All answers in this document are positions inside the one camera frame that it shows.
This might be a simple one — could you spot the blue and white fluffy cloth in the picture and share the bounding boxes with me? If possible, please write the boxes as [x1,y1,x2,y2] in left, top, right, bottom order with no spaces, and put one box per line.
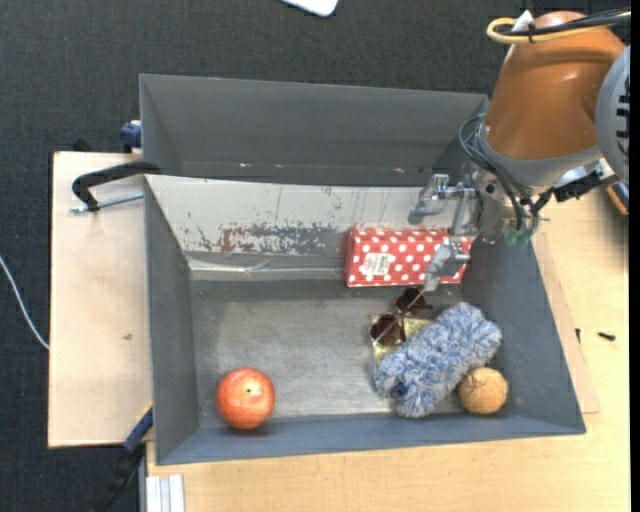
[373,300,504,419]

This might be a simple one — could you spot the tan ball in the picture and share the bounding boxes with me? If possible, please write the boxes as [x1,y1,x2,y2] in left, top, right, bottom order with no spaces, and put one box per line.
[457,366,510,416]

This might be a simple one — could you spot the gold packet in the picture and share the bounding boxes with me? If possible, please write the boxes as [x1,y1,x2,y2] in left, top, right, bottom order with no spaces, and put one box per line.
[371,316,432,372]

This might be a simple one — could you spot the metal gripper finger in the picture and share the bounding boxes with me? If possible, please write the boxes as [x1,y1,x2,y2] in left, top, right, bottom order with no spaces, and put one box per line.
[423,238,472,294]
[407,173,452,225]

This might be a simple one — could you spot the brown sunglasses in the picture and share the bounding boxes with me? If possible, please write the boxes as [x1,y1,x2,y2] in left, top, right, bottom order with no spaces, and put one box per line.
[368,286,434,349]

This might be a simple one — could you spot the red apple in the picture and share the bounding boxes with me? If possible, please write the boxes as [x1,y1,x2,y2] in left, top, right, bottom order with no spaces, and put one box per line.
[215,367,277,432]

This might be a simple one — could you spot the black cylinder on white bracket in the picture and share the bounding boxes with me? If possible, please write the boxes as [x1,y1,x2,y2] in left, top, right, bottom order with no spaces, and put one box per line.
[551,162,617,204]

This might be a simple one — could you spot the red white-dotted box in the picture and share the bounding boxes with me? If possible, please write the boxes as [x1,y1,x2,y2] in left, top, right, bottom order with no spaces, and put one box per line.
[341,226,474,289]

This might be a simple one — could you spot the grey metal bin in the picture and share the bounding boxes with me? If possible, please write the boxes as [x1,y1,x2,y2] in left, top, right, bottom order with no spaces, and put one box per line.
[138,73,587,466]

